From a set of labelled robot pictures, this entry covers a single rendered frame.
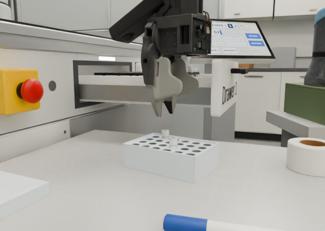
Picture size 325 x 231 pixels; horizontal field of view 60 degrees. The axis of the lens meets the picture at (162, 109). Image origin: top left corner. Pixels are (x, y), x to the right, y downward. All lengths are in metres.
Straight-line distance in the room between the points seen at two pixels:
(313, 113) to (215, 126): 0.89
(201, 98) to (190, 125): 1.89
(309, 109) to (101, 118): 0.60
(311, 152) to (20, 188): 0.38
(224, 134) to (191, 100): 1.19
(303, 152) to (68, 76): 0.49
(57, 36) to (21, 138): 0.22
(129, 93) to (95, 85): 0.09
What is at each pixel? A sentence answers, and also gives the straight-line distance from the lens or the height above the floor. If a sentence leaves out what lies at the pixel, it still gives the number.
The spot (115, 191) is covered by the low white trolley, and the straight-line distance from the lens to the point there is 0.37.
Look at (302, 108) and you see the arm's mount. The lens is 0.96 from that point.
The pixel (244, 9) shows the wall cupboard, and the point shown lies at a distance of 4.04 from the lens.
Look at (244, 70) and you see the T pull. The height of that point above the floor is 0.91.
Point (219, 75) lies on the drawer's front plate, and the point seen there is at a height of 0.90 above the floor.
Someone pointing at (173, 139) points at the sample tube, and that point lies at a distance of 0.42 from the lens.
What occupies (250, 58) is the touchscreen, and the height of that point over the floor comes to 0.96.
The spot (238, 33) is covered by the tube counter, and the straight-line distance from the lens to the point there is 1.77.
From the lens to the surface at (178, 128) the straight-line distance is 2.49.
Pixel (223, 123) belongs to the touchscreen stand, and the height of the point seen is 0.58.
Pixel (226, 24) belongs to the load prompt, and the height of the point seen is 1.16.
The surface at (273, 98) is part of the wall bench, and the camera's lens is 3.65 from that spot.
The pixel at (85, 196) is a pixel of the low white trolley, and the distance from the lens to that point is 0.36.
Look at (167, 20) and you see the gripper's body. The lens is 0.42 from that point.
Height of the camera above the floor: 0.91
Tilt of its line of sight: 9 degrees down
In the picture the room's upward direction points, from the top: straight up
